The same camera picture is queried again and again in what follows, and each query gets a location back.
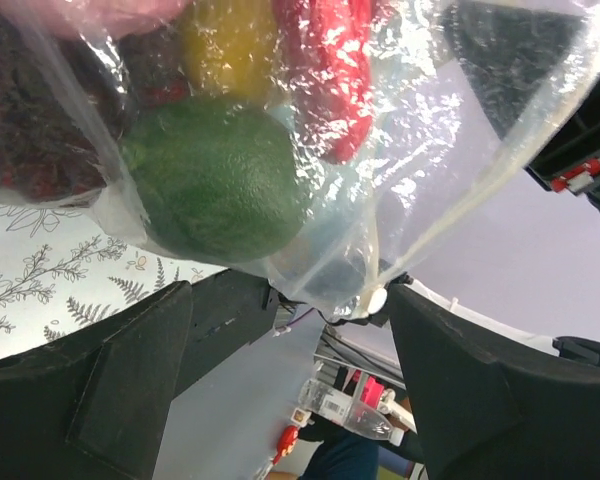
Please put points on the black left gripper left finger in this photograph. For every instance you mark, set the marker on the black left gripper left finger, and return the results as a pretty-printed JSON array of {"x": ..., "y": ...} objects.
[{"x": 94, "y": 404}]

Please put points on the dark red grape bunch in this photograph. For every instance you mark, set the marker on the dark red grape bunch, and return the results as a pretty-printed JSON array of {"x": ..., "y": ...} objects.
[{"x": 77, "y": 78}]

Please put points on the floral tablecloth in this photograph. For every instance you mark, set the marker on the floral tablecloth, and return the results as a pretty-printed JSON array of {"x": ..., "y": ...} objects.
[{"x": 60, "y": 273}]

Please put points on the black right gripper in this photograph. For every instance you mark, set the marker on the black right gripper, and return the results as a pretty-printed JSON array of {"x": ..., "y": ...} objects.
[{"x": 506, "y": 52}]

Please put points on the red chili pepper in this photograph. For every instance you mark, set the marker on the red chili pepper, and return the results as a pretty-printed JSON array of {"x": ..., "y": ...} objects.
[{"x": 325, "y": 46}]

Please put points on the clear zip top bag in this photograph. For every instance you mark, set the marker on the clear zip top bag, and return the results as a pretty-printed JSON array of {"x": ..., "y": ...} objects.
[{"x": 430, "y": 156}]

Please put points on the green lime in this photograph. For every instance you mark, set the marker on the green lime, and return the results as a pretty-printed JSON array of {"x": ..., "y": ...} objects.
[{"x": 217, "y": 179}]

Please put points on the yellow lemon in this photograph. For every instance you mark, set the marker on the yellow lemon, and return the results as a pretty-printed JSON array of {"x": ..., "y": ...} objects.
[{"x": 231, "y": 47}]

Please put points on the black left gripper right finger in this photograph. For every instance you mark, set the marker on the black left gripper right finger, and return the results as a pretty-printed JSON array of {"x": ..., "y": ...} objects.
[{"x": 489, "y": 407}]

